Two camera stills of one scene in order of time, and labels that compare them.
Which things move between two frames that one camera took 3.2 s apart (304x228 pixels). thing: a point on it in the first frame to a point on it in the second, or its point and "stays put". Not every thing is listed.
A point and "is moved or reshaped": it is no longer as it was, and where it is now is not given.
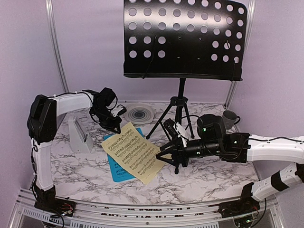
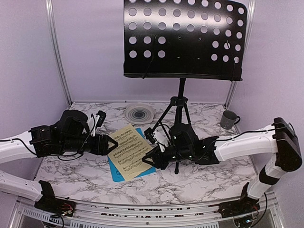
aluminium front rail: [88, 214] stays put
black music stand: [184, 39] stays put
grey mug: [230, 118] stays put
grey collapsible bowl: [139, 113] stays put
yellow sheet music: [137, 156] is moved or reshaped
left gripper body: [106, 121] to [97, 149]
